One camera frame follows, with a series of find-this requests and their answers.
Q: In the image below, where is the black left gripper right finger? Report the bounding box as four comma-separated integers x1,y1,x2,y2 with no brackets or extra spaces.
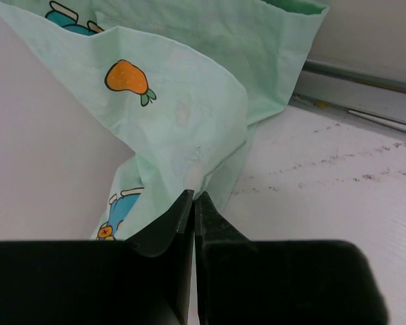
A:
195,193,389,324

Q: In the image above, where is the green cartoon print cloth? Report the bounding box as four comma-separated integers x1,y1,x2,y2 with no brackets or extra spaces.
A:
0,1,329,241

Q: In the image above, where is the aluminium table edge rail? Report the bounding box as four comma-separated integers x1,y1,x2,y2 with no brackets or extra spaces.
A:
294,60,406,133

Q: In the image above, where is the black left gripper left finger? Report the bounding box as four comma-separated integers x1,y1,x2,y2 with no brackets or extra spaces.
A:
0,190,193,324

